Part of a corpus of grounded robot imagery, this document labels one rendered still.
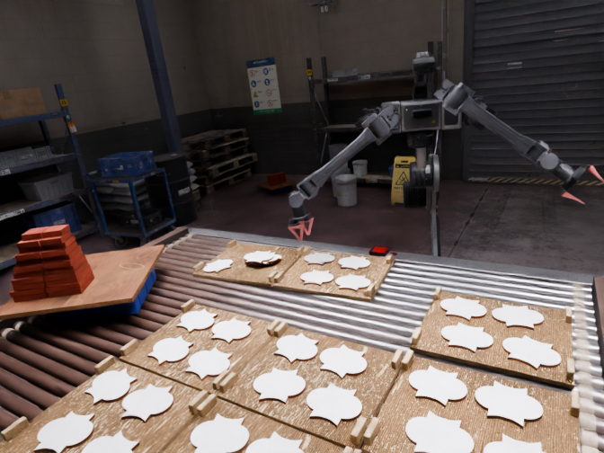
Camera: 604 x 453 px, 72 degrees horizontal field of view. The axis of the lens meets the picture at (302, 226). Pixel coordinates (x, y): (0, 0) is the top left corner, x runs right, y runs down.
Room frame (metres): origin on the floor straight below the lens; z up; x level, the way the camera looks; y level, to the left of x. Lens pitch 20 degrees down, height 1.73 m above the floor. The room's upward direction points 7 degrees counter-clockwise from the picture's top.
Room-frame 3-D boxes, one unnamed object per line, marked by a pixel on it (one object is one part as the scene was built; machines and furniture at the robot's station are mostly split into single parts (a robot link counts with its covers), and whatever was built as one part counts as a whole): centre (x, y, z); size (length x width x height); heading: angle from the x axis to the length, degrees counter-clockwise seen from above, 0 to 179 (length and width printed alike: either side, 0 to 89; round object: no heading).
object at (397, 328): (1.38, 0.09, 0.90); 1.95 x 0.05 x 0.05; 58
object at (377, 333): (1.34, 0.11, 0.90); 1.95 x 0.05 x 0.05; 58
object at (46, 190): (5.06, 3.03, 0.76); 0.50 x 0.36 x 0.24; 153
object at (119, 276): (1.57, 0.89, 1.03); 0.50 x 0.50 x 0.02; 2
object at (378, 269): (1.56, -0.12, 0.93); 0.41 x 0.35 x 0.02; 62
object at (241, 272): (1.76, 0.25, 0.93); 0.41 x 0.35 x 0.02; 63
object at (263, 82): (7.56, 0.38, 1.55); 0.61 x 0.02 x 0.91; 57
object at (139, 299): (1.56, 0.83, 0.97); 0.31 x 0.31 x 0.10; 2
